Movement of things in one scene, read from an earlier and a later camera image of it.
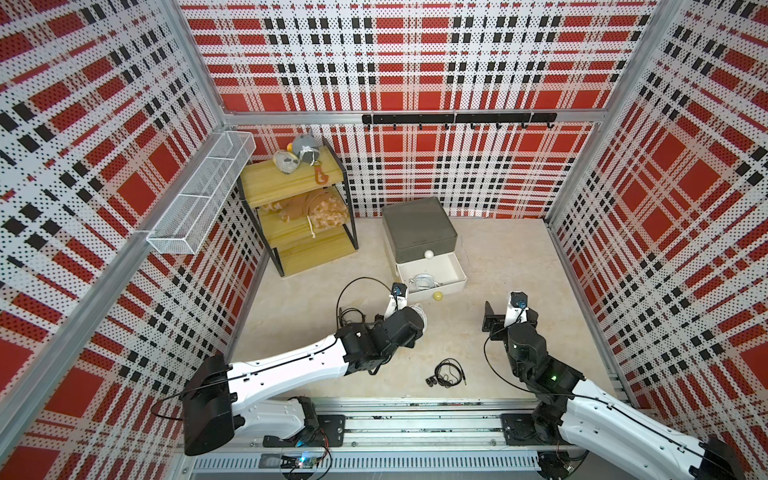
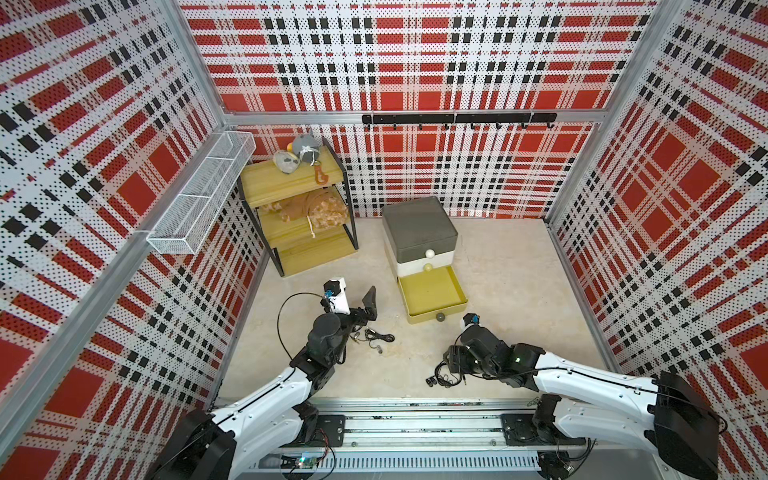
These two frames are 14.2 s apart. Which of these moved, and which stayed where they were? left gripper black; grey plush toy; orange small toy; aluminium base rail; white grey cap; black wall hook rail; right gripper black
Moved: right gripper black; left gripper black
Stayed: black wall hook rail; white grey cap; grey plush toy; orange small toy; aluminium base rail
